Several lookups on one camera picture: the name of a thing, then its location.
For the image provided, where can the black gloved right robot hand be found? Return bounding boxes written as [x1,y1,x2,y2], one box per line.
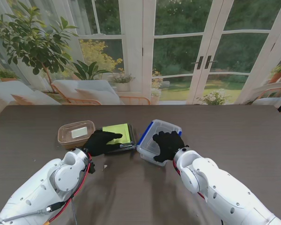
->
[152,131,189,163]

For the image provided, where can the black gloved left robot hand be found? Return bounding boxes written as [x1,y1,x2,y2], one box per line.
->
[82,130,124,157]

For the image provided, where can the clear lid with blue mark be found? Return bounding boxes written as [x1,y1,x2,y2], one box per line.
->
[137,119,183,165]

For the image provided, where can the clear container with blue clips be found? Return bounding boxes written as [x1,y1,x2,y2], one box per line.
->
[136,119,183,167]

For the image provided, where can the brown kraft paper container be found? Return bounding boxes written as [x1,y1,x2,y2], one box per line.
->
[58,120,96,150]

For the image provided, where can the black plastic tray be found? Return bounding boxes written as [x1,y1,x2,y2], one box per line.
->
[95,123,138,155]

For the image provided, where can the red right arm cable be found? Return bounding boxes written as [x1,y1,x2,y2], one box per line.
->
[172,160,206,200]

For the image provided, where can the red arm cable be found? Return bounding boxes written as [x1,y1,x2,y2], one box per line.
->
[172,160,206,200]
[43,153,92,225]

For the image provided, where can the red left arm cable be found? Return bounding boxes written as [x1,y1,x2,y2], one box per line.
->
[43,153,92,225]

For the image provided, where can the thin grey cable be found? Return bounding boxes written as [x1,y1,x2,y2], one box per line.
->
[71,199,78,225]

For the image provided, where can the grey left arm cable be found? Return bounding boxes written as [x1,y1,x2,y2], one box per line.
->
[0,202,63,223]

